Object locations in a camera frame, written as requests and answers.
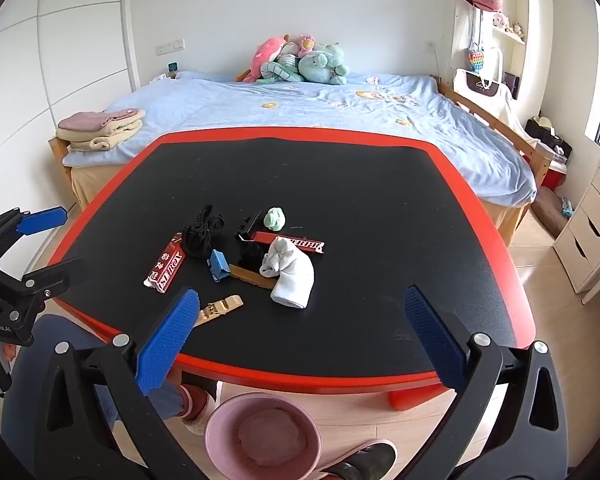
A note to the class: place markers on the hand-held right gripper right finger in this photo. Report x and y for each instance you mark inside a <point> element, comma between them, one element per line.
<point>435,335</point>

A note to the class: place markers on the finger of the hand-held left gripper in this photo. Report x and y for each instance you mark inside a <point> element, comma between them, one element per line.
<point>42,220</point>
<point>50,280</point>

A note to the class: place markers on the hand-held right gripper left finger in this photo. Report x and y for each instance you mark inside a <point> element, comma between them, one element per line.
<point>167,342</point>

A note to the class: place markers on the gold wooden piece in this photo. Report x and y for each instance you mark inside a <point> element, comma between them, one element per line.
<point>220,306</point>

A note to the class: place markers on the red white carton strip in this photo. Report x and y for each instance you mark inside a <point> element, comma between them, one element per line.
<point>162,262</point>

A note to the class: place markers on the blue clip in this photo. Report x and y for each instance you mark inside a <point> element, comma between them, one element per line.
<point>219,262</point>

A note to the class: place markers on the pink bin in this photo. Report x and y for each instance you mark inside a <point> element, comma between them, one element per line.
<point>220,425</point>

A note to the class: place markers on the brown wooden strip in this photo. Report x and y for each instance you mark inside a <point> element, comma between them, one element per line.
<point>247,275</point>

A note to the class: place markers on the black sock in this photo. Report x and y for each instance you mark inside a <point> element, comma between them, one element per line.
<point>200,240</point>

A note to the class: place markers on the small black cloth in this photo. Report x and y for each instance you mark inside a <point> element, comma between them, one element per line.
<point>250,255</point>

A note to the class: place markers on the black plastic clip holder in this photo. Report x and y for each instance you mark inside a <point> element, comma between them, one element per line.
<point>244,230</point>

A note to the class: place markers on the white sock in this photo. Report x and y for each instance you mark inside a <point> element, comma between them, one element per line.
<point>292,275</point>

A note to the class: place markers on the long red carton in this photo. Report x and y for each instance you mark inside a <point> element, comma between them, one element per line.
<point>300,245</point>

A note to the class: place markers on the green white fluffy ball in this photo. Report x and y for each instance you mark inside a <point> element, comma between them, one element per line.
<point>275,219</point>

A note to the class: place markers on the person's blue pants leg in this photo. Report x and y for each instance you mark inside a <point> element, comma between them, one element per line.
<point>45,327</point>

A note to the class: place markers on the person's slippered foot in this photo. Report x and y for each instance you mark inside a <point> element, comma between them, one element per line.
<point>365,460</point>
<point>197,402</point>

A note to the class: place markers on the pink folded towel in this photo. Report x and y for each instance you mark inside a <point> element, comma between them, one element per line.
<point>95,121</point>

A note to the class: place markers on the brown floor cushion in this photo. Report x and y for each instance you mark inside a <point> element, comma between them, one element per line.
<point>547,210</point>

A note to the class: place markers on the white drawer chest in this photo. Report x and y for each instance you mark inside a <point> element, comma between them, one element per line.
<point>590,240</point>

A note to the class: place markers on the teal toy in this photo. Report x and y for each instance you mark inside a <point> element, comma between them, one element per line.
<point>567,207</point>

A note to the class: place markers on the white wardrobe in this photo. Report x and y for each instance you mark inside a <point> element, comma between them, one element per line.
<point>80,35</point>

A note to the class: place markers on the red cooler box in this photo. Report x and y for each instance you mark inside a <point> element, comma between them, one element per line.
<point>556,172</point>

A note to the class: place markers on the black bag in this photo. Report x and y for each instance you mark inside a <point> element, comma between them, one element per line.
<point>545,140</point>

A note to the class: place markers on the cream hat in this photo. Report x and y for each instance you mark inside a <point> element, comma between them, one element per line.
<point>542,122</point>

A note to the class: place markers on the white tote bag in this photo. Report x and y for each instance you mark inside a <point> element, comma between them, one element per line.
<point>475,85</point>

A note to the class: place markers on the rainbow heart bag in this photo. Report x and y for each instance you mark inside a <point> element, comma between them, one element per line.
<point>476,60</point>

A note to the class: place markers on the striped plush toy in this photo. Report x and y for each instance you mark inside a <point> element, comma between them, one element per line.
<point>280,72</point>

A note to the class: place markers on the pink plush toy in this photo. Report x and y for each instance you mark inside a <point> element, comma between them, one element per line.
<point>267,52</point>

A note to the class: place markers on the green plush toy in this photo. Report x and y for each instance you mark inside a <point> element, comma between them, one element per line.
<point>320,65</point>

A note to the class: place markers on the flower plush doll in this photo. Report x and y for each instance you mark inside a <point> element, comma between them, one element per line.
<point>306,44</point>

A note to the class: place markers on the small shelf figures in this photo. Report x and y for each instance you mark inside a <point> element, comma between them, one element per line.
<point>507,25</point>

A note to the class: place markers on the white wall switch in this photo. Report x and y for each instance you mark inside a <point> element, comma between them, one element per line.
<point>170,47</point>

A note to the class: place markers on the dark picture frame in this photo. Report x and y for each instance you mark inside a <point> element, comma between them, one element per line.
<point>511,84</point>

